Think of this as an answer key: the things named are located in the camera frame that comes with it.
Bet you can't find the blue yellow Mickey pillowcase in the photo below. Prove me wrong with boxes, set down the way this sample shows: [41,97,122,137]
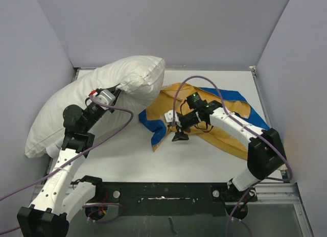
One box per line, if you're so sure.
[138,83,269,160]

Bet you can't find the white pillow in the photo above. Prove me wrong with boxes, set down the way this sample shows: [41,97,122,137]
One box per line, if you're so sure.
[25,56,165,158]

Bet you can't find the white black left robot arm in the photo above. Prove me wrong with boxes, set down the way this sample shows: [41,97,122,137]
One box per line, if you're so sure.
[17,87,120,236]

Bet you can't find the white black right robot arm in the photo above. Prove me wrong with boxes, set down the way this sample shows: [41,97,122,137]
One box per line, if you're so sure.
[164,93,286,201]

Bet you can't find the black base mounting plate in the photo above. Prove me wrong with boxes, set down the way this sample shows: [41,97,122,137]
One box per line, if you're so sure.
[85,182,258,223]

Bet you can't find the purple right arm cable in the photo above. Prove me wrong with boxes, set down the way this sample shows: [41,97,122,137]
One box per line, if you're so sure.
[172,75,293,237]

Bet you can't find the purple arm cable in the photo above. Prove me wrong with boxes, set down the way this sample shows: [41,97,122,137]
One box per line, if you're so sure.
[0,98,134,234]
[172,75,293,237]

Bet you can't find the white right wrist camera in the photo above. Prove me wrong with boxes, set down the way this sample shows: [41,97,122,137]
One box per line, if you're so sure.
[164,110,181,127]

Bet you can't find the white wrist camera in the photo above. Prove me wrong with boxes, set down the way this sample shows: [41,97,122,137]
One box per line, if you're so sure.
[89,89,116,110]
[164,110,181,127]

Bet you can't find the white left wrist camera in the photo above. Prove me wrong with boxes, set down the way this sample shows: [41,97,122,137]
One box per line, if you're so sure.
[89,89,116,110]

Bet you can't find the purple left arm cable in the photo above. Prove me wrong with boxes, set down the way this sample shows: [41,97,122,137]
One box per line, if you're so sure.
[0,98,134,234]

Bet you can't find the aluminium frame rail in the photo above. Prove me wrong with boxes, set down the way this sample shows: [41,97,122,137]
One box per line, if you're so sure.
[17,177,312,236]

